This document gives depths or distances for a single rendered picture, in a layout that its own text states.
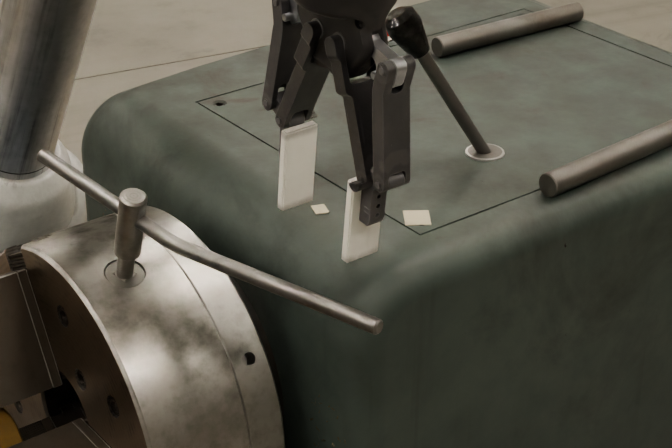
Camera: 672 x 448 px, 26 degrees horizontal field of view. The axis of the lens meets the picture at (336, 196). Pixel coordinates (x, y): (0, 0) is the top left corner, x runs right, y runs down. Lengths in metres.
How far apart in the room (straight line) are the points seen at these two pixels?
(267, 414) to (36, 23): 0.58
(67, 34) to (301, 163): 0.56
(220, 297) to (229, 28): 4.03
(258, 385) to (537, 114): 0.42
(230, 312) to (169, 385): 0.08
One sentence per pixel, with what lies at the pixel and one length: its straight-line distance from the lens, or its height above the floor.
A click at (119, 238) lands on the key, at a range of 1.17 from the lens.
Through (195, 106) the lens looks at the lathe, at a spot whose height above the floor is 1.26.
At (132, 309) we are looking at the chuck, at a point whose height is 1.22.
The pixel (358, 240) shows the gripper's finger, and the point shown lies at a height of 1.32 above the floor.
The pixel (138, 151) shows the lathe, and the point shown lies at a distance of 1.41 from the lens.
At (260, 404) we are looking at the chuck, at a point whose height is 1.13.
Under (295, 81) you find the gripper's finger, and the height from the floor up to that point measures 1.42.
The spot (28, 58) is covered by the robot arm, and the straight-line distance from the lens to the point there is 1.65.
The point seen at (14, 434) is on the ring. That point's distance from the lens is 1.26.
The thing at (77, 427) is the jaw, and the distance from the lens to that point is 1.26.
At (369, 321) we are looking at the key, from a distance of 1.04.
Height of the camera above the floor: 1.83
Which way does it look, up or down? 27 degrees down
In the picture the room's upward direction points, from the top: straight up
